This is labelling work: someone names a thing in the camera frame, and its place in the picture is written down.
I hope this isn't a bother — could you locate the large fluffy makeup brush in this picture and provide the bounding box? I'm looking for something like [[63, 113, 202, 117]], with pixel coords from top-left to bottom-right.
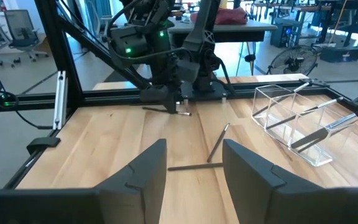
[[290, 102, 358, 154]]

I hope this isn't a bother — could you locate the pink cloth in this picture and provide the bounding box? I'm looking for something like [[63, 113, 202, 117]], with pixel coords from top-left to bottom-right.
[[190, 6, 249, 26]]

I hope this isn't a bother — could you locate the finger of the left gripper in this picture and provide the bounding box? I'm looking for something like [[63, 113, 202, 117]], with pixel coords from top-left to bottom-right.
[[172, 93, 181, 114], [163, 93, 174, 114]]

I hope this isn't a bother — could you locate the black aluminium table frame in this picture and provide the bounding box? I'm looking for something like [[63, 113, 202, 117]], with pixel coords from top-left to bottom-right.
[[0, 0, 358, 190]]

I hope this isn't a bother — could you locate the black pen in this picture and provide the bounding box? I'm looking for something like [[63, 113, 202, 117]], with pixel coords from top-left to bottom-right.
[[206, 123, 231, 164]]

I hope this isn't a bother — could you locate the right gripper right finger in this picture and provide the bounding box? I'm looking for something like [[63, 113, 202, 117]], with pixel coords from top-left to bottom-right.
[[222, 139, 358, 224]]

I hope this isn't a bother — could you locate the black box on floor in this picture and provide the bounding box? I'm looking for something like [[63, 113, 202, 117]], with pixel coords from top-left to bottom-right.
[[319, 45, 358, 63]]

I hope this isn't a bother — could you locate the clear acrylic organizer box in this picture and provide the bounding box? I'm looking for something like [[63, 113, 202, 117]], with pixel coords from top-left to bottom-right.
[[251, 83, 358, 167]]

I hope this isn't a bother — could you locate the grey desk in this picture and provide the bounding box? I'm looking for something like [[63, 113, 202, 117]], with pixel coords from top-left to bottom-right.
[[166, 17, 278, 76]]

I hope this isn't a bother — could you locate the black frame clip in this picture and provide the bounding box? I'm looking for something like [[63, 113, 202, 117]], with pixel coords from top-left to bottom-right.
[[26, 136, 62, 156]]

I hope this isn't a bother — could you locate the black computer tower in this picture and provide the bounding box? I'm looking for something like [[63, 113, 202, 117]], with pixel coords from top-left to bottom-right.
[[270, 17, 303, 49]]

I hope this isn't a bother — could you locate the black floor fan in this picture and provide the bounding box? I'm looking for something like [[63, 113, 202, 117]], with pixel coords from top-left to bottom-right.
[[266, 45, 320, 77]]

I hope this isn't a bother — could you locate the black background workbench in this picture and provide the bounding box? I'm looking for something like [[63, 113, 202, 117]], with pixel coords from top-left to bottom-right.
[[290, 0, 358, 44]]

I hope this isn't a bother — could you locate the black-handled makeup brush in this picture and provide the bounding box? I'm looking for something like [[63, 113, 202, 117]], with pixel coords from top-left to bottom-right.
[[142, 106, 193, 117], [167, 162, 224, 172]]

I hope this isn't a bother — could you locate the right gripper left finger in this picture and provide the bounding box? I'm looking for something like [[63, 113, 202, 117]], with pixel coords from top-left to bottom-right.
[[0, 138, 168, 224]]

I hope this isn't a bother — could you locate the silver aluminium bracket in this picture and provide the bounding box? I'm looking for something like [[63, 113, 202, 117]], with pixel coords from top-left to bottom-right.
[[52, 70, 68, 131]]

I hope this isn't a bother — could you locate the black cable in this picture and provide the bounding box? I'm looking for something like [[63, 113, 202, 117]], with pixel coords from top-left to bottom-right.
[[0, 90, 54, 130]]

